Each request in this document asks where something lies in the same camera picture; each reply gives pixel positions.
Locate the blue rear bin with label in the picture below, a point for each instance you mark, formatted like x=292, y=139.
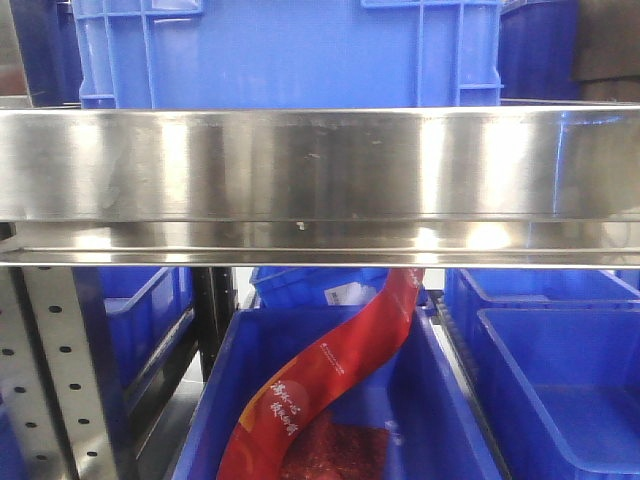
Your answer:
x=292, y=287

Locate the blue centre lower bin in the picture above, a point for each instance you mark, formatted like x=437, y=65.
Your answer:
x=414, y=396

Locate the blue left lower bin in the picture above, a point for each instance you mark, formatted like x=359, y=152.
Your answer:
x=142, y=304

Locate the blue right lower bin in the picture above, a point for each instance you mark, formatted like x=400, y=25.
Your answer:
x=554, y=360

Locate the large blue upper bin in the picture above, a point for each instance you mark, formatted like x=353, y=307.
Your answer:
x=288, y=54

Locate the dark blue upper right bin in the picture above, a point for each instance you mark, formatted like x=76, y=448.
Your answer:
x=536, y=49

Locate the dark blue bin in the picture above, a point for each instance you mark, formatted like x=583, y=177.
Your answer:
x=536, y=49
x=49, y=53

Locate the dark blue upper left bin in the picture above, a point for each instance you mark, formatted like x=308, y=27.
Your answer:
x=49, y=53

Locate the red printed snack bag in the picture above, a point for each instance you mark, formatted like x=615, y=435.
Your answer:
x=314, y=378

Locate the stainless steel shelf beam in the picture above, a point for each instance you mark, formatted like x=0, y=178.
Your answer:
x=507, y=186

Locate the perforated steel rack upright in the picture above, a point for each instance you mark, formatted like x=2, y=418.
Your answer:
x=59, y=376

